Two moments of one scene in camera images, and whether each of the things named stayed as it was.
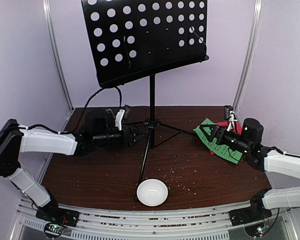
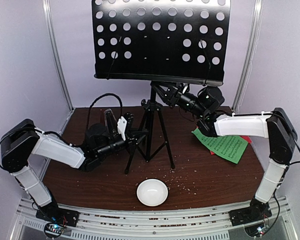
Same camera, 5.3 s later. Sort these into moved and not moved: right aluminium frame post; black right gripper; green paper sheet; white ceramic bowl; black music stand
Moved: black right gripper; black music stand
Not moved: green paper sheet; right aluminium frame post; white ceramic bowl
